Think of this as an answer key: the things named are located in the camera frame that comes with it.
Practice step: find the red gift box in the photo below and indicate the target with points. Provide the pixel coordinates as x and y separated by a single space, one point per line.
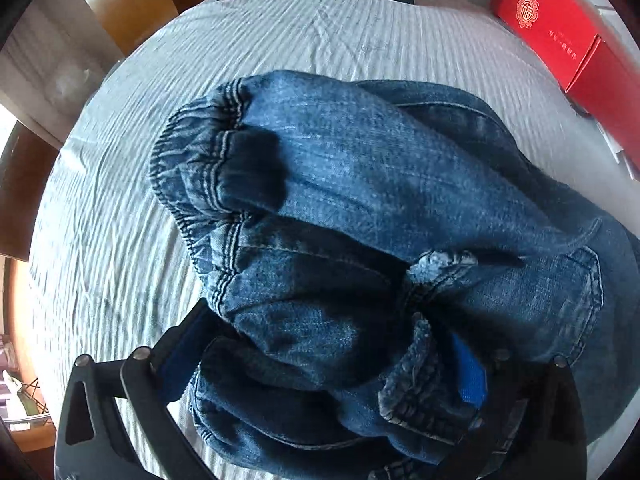
565 35

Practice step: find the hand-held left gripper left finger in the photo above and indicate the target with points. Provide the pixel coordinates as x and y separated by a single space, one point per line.
180 355

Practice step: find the white printed paper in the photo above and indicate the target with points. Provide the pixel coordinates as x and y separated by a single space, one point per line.
622 152

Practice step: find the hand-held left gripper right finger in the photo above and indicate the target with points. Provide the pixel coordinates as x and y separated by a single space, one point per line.
472 375

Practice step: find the blue denim jeans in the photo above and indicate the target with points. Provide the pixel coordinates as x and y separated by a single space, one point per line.
350 185

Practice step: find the dark wooden nightstand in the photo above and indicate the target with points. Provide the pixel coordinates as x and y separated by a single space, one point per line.
22 195

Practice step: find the wooden headboard frame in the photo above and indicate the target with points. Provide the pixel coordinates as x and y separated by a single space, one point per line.
130 0

